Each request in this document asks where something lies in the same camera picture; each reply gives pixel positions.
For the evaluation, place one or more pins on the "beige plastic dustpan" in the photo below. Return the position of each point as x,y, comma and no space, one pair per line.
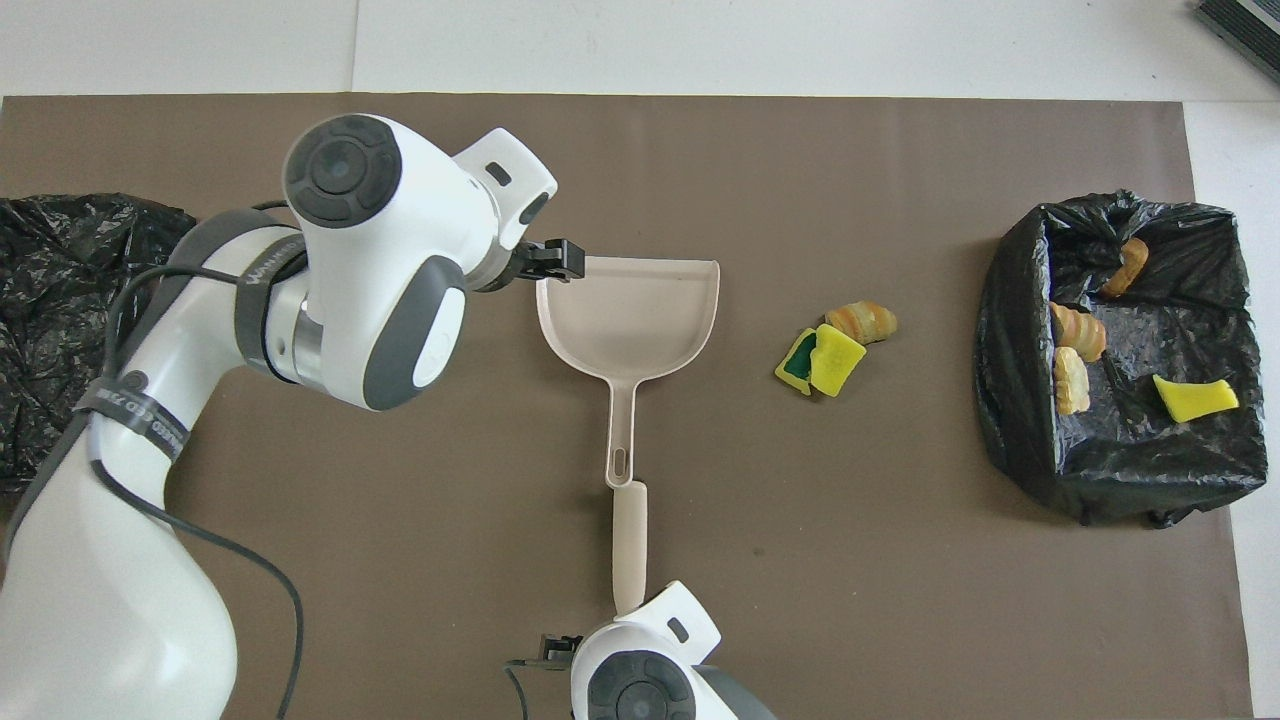
630,320

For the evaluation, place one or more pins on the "toy croissant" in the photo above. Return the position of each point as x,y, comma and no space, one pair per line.
865,320

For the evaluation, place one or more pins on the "brown table mat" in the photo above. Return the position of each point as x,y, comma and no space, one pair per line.
800,600

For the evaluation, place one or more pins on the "left black trash bag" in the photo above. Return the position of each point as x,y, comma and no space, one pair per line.
50,300

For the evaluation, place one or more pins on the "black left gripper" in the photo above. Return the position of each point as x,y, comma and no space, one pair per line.
525,265

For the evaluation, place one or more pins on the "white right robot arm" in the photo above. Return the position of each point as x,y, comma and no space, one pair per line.
640,690

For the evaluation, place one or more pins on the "yellow green sponge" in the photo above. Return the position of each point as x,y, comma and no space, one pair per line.
797,368

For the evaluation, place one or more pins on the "plain yellow sponge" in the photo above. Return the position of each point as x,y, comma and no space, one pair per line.
836,360

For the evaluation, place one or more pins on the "brown toy bread piece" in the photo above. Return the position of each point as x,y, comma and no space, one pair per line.
1128,265

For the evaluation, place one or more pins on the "small yellow green sponge wedge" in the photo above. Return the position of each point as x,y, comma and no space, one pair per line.
1195,400

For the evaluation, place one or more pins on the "dark grey ribbed device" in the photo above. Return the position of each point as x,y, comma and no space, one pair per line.
1250,25

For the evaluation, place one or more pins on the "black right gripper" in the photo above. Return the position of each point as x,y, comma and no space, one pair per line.
560,648

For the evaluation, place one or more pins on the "black trash bag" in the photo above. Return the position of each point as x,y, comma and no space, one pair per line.
50,300
1020,420

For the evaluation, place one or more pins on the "right black trash bag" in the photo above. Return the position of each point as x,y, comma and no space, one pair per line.
1020,420

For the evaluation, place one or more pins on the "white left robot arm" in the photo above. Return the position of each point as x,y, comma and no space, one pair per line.
380,250

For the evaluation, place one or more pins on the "pale toy bread piece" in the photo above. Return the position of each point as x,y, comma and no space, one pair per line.
1080,332
1071,382

